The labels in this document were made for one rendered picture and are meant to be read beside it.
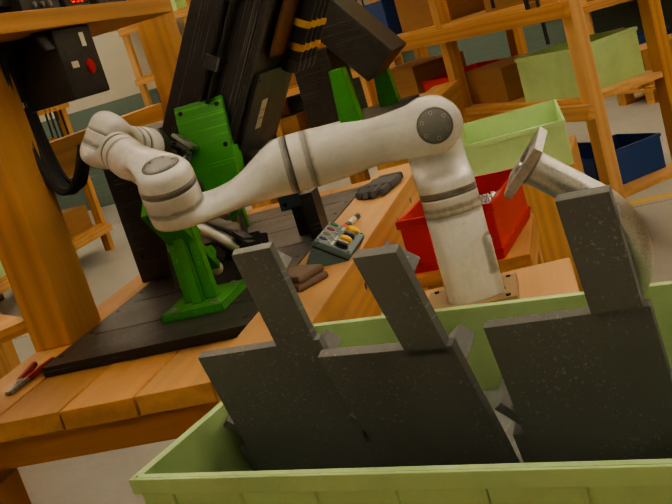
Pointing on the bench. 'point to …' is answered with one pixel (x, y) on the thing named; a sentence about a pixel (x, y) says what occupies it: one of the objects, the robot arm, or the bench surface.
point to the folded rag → (306, 275)
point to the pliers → (27, 376)
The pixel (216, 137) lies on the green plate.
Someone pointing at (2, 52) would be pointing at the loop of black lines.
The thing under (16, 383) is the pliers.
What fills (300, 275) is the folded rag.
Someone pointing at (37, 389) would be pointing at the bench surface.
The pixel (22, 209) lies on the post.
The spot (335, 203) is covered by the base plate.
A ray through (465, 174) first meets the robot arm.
